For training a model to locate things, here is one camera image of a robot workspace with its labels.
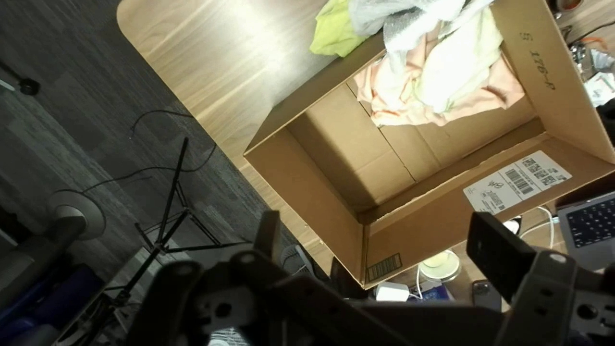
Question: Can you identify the pale green towel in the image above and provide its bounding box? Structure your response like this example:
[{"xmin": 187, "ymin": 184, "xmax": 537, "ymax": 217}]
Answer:
[{"xmin": 418, "ymin": 8, "xmax": 502, "ymax": 111}]

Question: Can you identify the grey laptop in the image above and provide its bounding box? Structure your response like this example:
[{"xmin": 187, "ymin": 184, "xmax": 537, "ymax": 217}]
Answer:
[{"xmin": 556, "ymin": 192, "xmax": 615, "ymax": 271}]

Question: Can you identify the peach pink cloth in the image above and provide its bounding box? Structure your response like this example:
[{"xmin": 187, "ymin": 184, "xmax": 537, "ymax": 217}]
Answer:
[{"xmin": 354, "ymin": 38, "xmax": 525, "ymax": 127}]

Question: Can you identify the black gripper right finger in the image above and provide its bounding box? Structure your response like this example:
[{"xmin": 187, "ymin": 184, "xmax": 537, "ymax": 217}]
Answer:
[{"xmin": 466, "ymin": 211, "xmax": 615, "ymax": 346}]

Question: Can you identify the open cardboard box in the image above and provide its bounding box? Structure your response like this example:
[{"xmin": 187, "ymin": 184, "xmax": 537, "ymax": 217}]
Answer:
[{"xmin": 245, "ymin": 0, "xmax": 615, "ymax": 288}]

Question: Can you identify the bright yellow cloth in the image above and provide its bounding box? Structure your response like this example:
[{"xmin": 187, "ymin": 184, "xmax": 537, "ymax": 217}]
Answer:
[{"xmin": 310, "ymin": 0, "xmax": 364, "ymax": 57}]

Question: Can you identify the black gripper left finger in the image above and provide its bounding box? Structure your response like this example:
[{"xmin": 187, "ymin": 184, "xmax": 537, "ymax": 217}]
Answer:
[{"xmin": 125, "ymin": 211, "xmax": 412, "ymax": 346}]

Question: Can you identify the black camera tripod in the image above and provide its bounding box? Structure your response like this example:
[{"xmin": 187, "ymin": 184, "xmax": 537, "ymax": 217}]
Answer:
[{"xmin": 54, "ymin": 140, "xmax": 229, "ymax": 346}]

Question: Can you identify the white grey towel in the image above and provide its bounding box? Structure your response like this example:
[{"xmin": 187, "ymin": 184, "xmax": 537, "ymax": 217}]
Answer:
[{"xmin": 350, "ymin": 0, "xmax": 494, "ymax": 52}]

